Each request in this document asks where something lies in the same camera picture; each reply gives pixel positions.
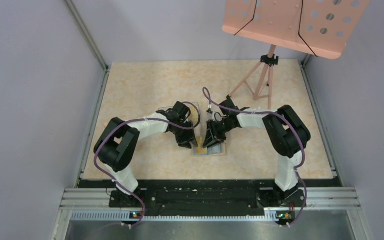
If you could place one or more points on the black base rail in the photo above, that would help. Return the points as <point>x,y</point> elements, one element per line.
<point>207,198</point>

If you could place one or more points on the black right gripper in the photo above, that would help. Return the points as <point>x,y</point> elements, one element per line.
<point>211,140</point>

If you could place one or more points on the grey slotted cable duct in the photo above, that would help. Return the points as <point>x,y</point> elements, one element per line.
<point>126,216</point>

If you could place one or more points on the gold credit card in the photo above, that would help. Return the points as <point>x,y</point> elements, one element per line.
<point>199,150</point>

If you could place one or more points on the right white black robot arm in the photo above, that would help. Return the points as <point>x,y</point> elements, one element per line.
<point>287,133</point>

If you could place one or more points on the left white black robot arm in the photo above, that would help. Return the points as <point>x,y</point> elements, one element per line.
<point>115,148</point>

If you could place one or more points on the pink music stand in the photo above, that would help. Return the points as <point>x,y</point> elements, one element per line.
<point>317,27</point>

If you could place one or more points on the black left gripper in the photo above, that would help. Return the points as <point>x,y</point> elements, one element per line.
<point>184,141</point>

